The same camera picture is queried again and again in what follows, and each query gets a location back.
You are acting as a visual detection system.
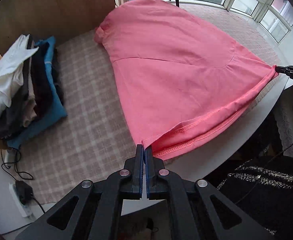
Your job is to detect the pink t-shirt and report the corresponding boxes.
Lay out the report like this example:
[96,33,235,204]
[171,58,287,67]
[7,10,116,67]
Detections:
[94,0,277,160]

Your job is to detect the white power strip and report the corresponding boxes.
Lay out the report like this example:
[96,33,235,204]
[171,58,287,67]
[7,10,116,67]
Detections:
[9,184,33,218]

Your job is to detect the black power adapter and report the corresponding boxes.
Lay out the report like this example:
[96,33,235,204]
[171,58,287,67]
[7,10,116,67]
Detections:
[15,180,34,205]

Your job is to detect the pink plaid table cloth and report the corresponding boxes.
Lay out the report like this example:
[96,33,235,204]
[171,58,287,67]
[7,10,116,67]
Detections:
[17,3,282,205]

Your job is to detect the blue folded sweater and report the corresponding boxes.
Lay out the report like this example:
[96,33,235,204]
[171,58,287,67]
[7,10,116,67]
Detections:
[7,36,67,149]

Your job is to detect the beige folded garment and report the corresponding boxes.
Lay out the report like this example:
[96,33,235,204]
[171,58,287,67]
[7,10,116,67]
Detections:
[22,59,37,127]

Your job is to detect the black folded garment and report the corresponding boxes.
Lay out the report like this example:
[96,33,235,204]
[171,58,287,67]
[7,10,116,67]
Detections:
[0,42,53,141]

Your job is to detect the white folded garment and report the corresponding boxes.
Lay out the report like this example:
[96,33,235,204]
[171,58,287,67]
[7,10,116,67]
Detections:
[0,34,37,116]

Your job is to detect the brown wooden board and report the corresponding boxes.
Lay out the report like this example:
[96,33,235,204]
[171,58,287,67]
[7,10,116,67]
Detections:
[0,0,115,54]

